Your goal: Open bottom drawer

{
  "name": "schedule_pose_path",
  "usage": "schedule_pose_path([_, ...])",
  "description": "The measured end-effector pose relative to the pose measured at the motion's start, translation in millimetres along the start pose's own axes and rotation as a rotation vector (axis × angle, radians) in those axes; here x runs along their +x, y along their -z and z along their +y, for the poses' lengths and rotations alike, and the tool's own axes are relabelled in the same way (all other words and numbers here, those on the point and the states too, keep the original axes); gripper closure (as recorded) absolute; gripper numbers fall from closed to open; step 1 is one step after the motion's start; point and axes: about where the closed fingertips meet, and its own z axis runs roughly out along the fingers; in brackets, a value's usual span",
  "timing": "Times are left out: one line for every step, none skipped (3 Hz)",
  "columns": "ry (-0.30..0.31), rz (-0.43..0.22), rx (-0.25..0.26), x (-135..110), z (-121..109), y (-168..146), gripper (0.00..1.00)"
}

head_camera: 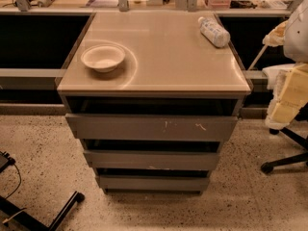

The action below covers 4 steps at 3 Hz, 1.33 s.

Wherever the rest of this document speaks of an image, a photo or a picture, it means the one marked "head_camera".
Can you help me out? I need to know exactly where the clear plastic water bottle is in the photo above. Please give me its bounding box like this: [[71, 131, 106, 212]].
[[198, 17, 230, 48]]

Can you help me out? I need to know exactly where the black cable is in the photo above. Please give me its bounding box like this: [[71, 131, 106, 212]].
[[0, 151, 23, 200]]

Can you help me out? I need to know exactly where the grey drawer cabinet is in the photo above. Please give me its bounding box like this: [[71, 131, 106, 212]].
[[58, 11, 251, 180]]

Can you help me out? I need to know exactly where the grey top drawer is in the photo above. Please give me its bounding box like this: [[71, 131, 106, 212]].
[[65, 114, 238, 141]]

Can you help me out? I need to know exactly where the black metal stand base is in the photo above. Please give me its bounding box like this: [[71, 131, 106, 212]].
[[0, 192, 85, 231]]

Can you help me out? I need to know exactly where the white paper bowl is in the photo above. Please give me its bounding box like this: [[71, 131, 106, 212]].
[[81, 45, 126, 73]]

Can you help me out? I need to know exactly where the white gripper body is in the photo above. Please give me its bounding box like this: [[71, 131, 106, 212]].
[[262, 21, 287, 47]]

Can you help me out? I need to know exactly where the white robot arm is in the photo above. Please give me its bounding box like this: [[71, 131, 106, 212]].
[[263, 0, 308, 130]]

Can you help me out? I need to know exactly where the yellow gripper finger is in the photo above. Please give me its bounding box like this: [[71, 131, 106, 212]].
[[282, 64, 308, 107], [270, 101, 300, 123]]

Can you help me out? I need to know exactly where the grey middle drawer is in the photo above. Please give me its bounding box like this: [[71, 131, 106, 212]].
[[84, 150, 219, 170]]

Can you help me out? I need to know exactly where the grey bottom drawer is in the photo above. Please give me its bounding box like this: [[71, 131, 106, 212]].
[[96, 176, 209, 192]]

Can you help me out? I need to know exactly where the grey drawer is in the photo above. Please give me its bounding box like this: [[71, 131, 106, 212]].
[[65, 114, 238, 141], [96, 176, 209, 192], [84, 150, 219, 170]]

